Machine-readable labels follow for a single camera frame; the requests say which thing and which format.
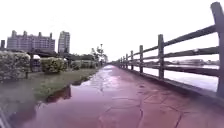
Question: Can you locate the tree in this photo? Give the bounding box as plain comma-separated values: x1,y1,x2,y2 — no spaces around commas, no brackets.
91,43,108,66

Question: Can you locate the wet red paved path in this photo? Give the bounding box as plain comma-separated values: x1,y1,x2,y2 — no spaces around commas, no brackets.
13,64,224,128

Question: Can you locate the tall grey tower building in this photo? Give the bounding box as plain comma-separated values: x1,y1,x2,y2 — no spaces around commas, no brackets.
57,30,71,54

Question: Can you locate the grass strip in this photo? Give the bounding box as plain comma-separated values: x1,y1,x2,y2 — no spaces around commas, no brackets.
0,68,100,116

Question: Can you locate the wide grey building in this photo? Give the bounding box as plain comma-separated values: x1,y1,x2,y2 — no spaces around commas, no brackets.
6,30,56,53

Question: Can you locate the river water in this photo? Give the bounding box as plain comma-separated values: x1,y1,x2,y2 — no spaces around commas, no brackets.
133,64,221,93

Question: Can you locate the trimmed green hedge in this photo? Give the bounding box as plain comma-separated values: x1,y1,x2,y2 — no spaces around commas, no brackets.
0,50,98,81

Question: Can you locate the wooden rail fence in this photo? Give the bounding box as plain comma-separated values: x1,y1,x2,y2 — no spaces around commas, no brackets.
109,1,224,98

